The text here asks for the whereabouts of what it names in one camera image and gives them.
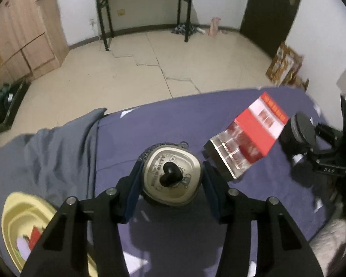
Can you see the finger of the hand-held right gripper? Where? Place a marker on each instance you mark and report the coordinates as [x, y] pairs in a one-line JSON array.
[[323, 166], [327, 131]]

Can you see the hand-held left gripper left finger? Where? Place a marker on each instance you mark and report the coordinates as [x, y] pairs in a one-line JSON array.
[[131, 199]]

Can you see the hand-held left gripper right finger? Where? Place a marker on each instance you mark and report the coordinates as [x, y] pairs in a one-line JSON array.
[[214, 199]]

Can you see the round black sponge white band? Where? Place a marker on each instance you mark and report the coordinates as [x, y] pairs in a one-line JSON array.
[[301, 131]]

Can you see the metal lid black heart knob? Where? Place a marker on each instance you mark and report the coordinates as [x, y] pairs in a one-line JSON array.
[[154, 180]]

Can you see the red box with white side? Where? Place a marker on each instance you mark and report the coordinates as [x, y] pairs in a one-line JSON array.
[[253, 132]]

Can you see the long red box with barcode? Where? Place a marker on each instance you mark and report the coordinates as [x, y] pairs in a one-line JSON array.
[[34, 238]]

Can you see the pale yellow plastic basin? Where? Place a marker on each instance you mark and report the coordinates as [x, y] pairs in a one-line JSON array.
[[14, 219]]

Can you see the fluffy pale cloth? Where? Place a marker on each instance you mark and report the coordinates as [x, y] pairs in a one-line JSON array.
[[334, 245]]

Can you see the printed cardboard box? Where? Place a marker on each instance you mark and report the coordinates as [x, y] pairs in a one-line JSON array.
[[282, 63]]

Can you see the purple bed sheet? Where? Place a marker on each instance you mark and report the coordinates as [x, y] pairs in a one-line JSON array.
[[167, 121]]

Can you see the grey blanket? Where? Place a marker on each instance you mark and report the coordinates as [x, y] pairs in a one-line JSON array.
[[46, 161]]

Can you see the dark door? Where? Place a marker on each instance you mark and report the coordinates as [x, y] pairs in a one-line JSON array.
[[265, 11]]

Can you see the black flat object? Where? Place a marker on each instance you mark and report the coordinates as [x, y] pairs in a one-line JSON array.
[[11, 104]]

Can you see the pink bag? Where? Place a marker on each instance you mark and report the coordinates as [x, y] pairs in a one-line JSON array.
[[214, 27]]

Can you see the pile of clothes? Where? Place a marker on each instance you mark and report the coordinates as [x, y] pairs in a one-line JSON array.
[[184, 29]]

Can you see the wooden wardrobe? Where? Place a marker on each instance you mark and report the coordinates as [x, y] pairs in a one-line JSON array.
[[17, 34]]

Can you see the yellow wall socket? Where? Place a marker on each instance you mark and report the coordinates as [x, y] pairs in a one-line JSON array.
[[121, 12]]

